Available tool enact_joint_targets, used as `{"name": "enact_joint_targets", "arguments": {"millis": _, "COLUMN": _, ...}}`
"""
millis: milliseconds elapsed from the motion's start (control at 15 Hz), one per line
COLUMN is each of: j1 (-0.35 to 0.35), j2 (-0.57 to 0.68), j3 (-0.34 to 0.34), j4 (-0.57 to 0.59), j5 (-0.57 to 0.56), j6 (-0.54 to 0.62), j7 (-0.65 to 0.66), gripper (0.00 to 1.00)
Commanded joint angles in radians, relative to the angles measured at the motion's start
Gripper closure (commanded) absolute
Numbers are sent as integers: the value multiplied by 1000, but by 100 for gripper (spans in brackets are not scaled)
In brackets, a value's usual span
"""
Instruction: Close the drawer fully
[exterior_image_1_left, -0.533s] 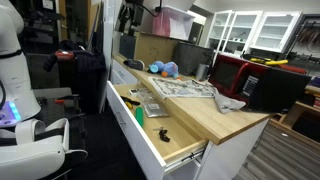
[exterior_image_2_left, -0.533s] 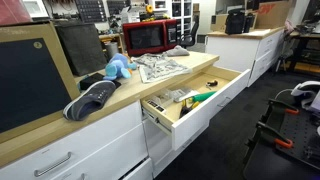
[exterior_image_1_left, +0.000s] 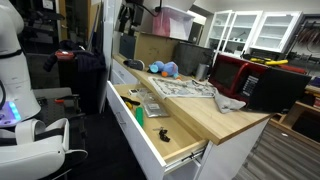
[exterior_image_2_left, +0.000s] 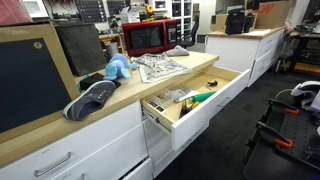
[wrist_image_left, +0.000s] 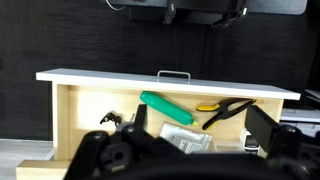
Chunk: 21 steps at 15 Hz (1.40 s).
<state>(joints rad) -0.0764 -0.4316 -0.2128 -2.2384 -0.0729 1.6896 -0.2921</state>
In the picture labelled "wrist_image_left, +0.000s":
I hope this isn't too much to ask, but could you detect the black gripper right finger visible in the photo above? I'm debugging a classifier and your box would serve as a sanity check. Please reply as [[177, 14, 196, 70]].
[[244, 104, 284, 154]]

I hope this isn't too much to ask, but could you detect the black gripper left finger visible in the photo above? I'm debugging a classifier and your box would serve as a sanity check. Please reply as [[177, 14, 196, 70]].
[[133, 104, 148, 134]]

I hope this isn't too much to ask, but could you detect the white front wooden drawer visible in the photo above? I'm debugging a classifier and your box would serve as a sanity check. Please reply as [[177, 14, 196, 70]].
[[35, 68, 302, 162]]

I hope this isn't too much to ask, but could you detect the small white black device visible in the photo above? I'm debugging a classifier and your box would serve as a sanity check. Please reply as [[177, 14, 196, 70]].
[[239, 128, 261, 155]]

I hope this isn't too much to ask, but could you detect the green marker pen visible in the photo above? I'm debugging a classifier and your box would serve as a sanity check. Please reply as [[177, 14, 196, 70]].
[[139, 90, 199, 128]]

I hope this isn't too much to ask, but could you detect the small black clip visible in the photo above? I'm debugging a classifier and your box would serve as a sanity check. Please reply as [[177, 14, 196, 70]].
[[99, 110, 123, 128]]

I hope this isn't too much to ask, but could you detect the clear plastic box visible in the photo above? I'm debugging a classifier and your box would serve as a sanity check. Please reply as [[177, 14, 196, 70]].
[[212, 139, 246, 154]]

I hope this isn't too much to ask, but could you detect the yellow black spring clamp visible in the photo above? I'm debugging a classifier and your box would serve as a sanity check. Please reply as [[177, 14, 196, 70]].
[[195, 97, 258, 132]]

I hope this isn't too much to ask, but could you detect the clear bag with papers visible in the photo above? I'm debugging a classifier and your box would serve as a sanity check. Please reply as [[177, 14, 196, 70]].
[[159, 122, 213, 155]]

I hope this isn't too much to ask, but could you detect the white cabinet with wooden top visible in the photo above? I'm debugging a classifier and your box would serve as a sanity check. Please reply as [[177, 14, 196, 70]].
[[15, 159, 71, 180]]

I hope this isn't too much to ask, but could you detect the brushed metal drawer handle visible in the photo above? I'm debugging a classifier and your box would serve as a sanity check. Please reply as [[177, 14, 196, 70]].
[[156, 69, 192, 84]]

